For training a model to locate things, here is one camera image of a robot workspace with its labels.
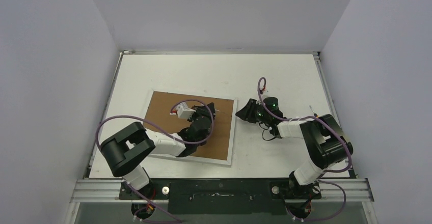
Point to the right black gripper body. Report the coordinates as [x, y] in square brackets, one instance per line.
[252, 111]

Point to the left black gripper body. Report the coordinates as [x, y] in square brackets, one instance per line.
[199, 112]

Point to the white picture frame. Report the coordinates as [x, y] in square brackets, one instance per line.
[218, 149]

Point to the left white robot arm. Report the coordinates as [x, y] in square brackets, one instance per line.
[125, 150]

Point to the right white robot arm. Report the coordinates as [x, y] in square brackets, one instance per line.
[325, 142]

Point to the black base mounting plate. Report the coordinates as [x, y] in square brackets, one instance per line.
[230, 195]

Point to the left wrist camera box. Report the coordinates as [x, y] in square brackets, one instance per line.
[183, 111]

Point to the yellow handled screwdriver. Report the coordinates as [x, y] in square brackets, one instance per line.
[313, 111]

